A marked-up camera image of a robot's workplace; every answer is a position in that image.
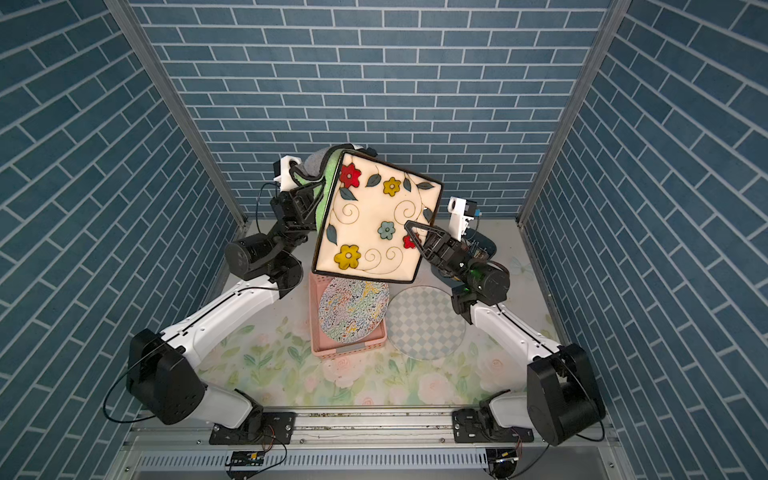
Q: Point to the aluminium corner post left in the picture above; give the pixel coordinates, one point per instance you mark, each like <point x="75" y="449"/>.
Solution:
<point x="129" y="25"/>

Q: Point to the round checkered plate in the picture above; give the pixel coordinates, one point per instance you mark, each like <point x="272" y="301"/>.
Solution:
<point x="422" y="324"/>

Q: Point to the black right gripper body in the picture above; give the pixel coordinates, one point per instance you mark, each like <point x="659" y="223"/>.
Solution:
<point x="437" y="247"/>

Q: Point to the blue tray of stationery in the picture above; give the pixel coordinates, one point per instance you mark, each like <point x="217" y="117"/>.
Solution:
<point x="480" y="246"/>

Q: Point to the aluminium corner post right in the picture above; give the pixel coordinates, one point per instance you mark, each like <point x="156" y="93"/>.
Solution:
<point x="593" y="61"/>

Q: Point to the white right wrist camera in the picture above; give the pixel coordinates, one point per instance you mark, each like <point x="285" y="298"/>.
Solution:
<point x="462" y="212"/>

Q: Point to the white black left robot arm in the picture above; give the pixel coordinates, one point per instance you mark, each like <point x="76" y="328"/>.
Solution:
<point x="161" y="370"/>

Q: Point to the small green circuit board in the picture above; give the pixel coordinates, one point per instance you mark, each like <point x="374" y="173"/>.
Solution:
<point x="245" y="459"/>

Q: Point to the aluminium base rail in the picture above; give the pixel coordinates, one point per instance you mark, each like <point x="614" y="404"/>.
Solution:
<point x="361" y="443"/>

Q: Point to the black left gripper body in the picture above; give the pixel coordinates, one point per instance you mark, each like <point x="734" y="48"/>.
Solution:
<point x="281" y="222"/>

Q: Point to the square floral plate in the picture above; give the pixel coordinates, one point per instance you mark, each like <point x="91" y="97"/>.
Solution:
<point x="363" y="234"/>

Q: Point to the right small circuit board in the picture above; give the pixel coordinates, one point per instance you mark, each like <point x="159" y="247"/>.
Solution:
<point x="501" y="463"/>

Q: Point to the pink perforated plastic basket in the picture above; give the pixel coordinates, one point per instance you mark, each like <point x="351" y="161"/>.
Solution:
<point x="323" y="346"/>

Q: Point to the round colourful patterned plate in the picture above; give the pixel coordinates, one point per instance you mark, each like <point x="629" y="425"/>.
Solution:
<point x="350" y="310"/>

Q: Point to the aluminium corner post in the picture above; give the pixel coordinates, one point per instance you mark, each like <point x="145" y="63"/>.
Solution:
<point x="129" y="25"/>
<point x="593" y="61"/>

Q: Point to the green grey microfibre cloth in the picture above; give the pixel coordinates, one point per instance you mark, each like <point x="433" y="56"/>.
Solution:
<point x="322" y="169"/>

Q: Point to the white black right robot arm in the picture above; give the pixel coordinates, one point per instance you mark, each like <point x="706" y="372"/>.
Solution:
<point x="562" y="396"/>

